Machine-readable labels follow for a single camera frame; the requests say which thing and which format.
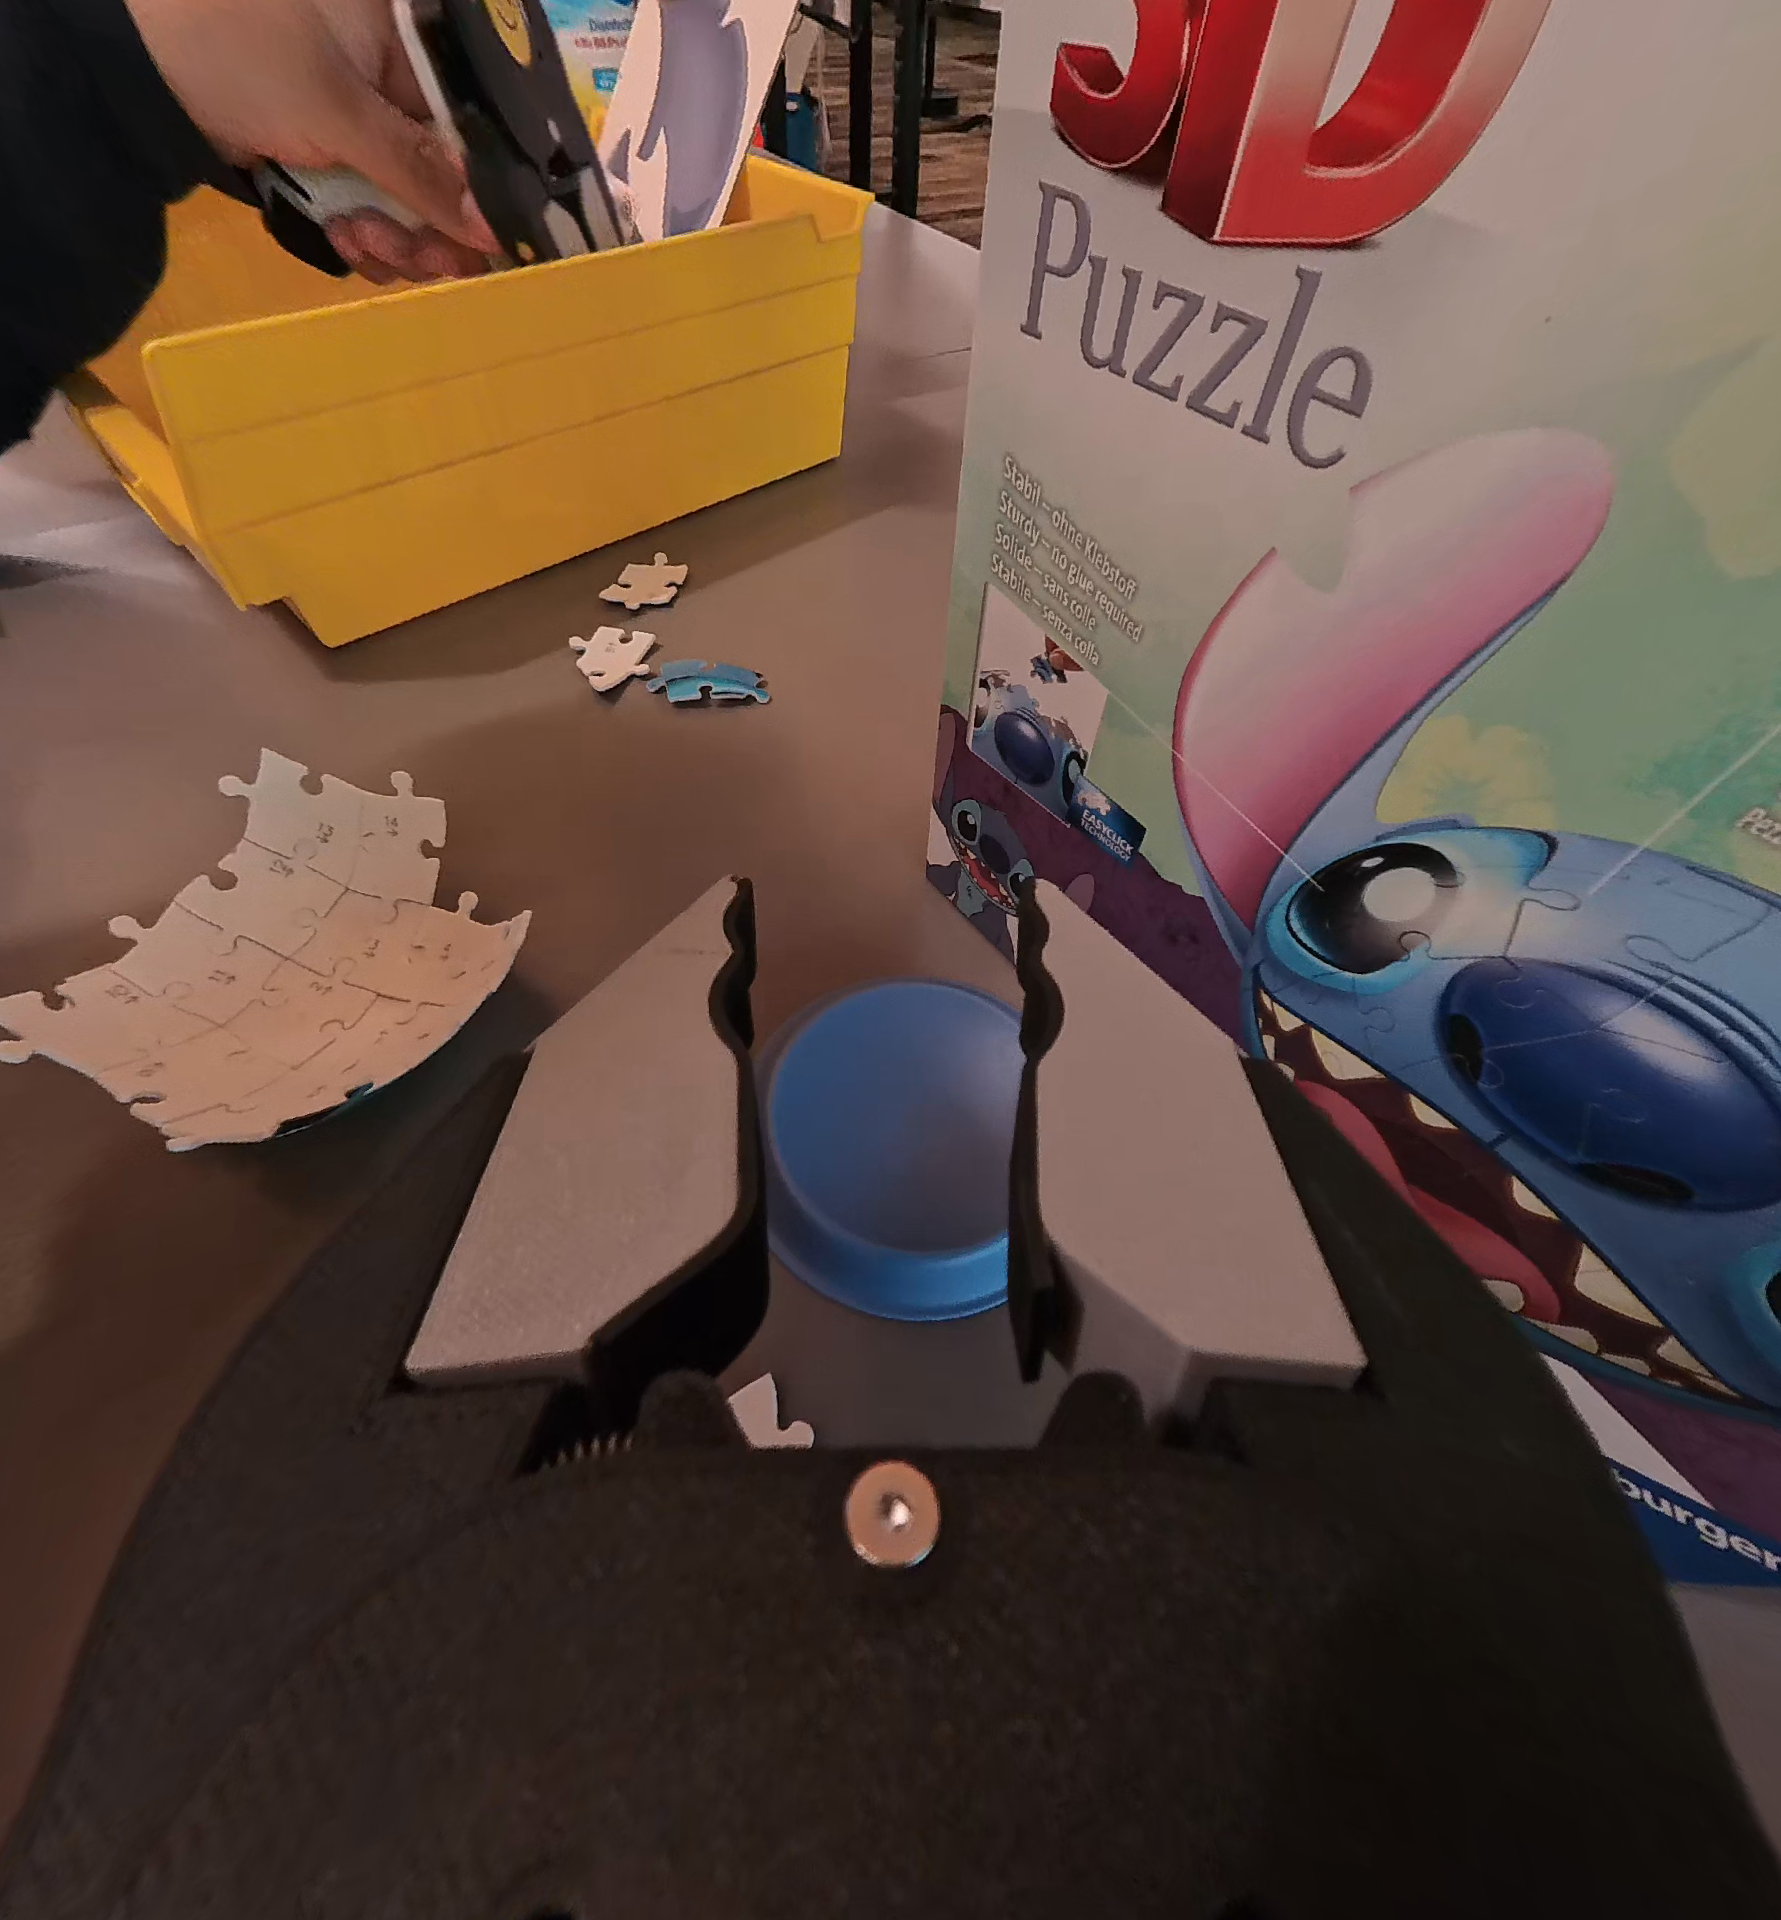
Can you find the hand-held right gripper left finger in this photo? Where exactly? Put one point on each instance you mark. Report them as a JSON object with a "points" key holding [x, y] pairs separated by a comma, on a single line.
{"points": [[605, 1186]]}

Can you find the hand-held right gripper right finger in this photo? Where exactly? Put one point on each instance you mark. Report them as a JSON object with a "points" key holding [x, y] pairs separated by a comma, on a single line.
{"points": [[1173, 1201]]}

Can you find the joined white puzzle pieces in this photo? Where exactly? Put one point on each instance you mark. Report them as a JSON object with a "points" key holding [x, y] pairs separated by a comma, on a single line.
{"points": [[769, 1419]]}

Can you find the yellow plastic bin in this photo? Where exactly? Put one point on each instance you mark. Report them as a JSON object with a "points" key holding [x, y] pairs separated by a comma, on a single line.
{"points": [[500, 421]]}

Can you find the assembled curved puzzle section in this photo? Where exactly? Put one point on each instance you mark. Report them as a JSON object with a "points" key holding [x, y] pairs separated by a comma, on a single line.
{"points": [[303, 961]]}

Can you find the single white puzzle piece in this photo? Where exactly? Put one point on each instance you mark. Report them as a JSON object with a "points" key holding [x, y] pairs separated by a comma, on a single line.
{"points": [[612, 658], [643, 577]]}

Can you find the person's left forearm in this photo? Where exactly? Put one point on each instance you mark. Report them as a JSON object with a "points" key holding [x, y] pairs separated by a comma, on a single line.
{"points": [[20, 227]]}

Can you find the blue round ball stand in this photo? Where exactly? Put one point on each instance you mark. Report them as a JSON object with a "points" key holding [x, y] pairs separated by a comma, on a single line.
{"points": [[891, 1141]]}

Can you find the blue printed puzzle piece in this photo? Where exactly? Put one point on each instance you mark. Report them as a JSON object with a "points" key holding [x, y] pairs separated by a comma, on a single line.
{"points": [[711, 685]]}

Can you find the cartoon printed puzzle box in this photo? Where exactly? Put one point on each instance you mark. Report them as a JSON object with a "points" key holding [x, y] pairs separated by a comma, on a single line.
{"points": [[1431, 451]]}

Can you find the person's left hand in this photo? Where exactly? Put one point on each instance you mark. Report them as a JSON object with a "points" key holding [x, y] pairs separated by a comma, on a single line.
{"points": [[290, 75]]}

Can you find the disinfectant wipes canister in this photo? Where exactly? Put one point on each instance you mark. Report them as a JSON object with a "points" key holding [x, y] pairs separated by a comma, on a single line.
{"points": [[590, 37]]}

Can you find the white paper sheet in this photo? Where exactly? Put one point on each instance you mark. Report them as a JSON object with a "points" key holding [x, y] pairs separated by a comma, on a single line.
{"points": [[696, 120]]}

